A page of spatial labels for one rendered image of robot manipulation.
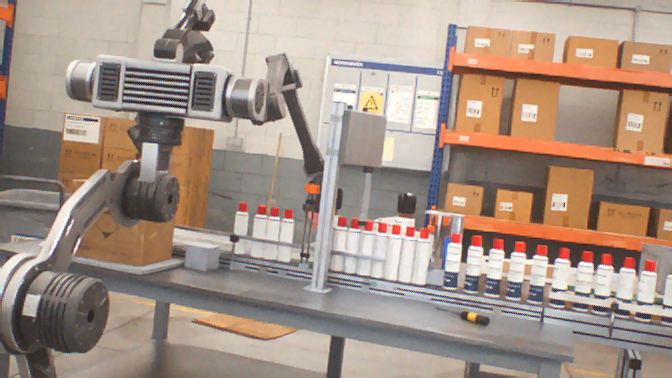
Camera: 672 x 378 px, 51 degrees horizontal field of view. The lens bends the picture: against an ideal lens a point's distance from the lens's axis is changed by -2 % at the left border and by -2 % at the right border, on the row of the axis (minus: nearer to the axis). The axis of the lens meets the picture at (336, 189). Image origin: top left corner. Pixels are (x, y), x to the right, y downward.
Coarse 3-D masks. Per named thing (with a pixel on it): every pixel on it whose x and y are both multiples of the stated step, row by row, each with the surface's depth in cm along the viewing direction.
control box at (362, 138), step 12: (348, 120) 250; (360, 120) 252; (372, 120) 255; (384, 120) 258; (348, 132) 249; (360, 132) 252; (372, 132) 256; (384, 132) 259; (348, 144) 250; (360, 144) 253; (372, 144) 256; (348, 156) 250; (360, 156) 254; (372, 156) 257
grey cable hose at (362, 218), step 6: (366, 168) 255; (372, 168) 255; (366, 174) 255; (366, 180) 255; (366, 186) 255; (366, 192) 255; (366, 198) 255; (366, 204) 255; (360, 210) 256; (366, 210) 256; (360, 216) 256; (366, 216) 256; (360, 222) 255; (366, 222) 256
